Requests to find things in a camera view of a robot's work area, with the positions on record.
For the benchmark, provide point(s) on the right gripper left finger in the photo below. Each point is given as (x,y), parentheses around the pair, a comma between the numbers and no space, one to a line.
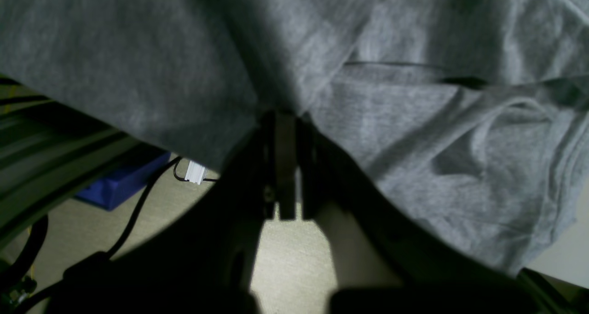
(203,262)

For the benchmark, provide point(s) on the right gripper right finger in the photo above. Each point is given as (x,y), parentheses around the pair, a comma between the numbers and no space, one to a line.
(385,263)

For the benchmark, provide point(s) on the grey T-shirt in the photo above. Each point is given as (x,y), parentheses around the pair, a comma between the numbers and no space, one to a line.
(471,116)

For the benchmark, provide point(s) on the blue box under table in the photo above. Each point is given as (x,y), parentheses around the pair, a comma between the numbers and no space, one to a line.
(111,190)

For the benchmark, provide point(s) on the white cable connector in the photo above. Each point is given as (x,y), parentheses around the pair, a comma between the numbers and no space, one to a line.
(195,173)

